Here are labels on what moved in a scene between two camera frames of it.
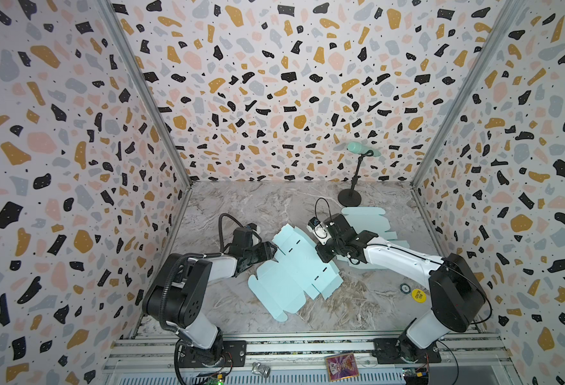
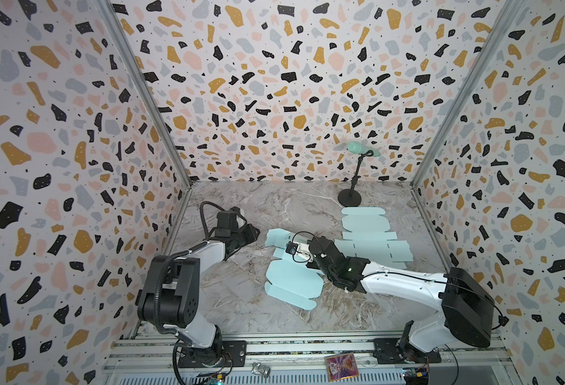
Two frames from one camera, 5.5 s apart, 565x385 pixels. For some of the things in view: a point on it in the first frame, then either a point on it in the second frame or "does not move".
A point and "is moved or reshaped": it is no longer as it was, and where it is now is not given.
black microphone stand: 351,197 does not move
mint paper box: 281,283 is moved or reshaped
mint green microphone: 360,148 does not move
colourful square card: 342,366 does not move
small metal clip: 258,369 does not move
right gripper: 331,245 to 311,250
